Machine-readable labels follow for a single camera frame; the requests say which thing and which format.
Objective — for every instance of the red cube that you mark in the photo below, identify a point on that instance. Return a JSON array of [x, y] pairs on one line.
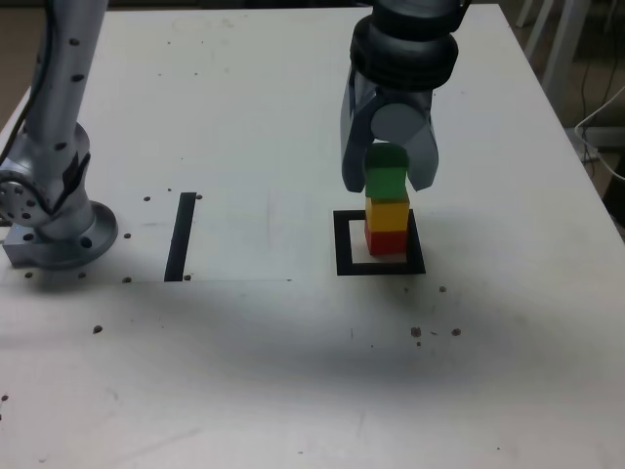
[[386, 243]]

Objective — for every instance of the green cube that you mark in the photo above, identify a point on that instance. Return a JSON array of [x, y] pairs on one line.
[[386, 183]]

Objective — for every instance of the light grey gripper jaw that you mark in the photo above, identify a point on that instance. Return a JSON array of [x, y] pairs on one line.
[[398, 122]]

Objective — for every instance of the white furniture leg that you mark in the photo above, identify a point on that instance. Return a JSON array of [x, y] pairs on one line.
[[523, 12], [539, 24], [561, 39]]

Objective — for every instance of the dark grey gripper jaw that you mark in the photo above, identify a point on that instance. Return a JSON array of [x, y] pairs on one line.
[[354, 156]]

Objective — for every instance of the white box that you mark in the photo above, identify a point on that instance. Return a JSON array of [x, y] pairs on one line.
[[605, 138]]

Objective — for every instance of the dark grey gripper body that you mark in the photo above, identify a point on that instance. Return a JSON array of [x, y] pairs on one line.
[[405, 97]]

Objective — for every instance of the black tape strip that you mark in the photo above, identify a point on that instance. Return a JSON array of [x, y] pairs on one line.
[[178, 244]]

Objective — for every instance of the black tape square outline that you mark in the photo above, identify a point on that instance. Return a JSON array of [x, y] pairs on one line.
[[342, 244]]

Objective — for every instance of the yellow cube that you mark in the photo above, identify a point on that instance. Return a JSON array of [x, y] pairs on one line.
[[387, 215]]

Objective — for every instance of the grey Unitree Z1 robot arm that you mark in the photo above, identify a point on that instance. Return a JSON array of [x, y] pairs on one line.
[[63, 98]]

